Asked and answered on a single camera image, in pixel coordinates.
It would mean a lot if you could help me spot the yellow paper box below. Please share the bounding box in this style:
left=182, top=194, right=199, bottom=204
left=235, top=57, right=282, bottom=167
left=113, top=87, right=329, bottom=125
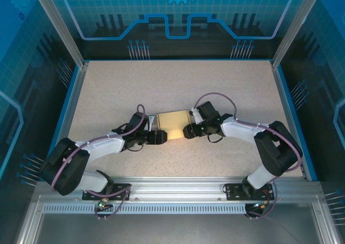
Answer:
left=156, top=109, right=192, bottom=141

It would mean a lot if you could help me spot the blue table edge strip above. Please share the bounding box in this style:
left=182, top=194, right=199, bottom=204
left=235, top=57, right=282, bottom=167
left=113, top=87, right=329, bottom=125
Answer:
left=277, top=66, right=319, bottom=182
left=51, top=66, right=82, bottom=150

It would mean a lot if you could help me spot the small LED connector board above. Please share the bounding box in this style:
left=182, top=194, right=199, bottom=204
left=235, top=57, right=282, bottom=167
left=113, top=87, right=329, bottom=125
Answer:
left=252, top=200, right=270, bottom=211
left=94, top=199, right=113, bottom=212

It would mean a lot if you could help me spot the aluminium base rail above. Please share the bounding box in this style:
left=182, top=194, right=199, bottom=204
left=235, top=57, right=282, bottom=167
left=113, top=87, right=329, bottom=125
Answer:
left=34, top=176, right=321, bottom=205

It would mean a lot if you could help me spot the slotted grey cable duct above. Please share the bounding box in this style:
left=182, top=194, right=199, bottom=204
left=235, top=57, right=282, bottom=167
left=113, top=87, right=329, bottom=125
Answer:
left=43, top=203, right=254, bottom=215

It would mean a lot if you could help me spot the aluminium frame post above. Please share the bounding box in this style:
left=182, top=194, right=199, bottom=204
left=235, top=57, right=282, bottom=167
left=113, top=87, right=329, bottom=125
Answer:
left=270, top=0, right=327, bottom=69
left=29, top=0, right=90, bottom=68

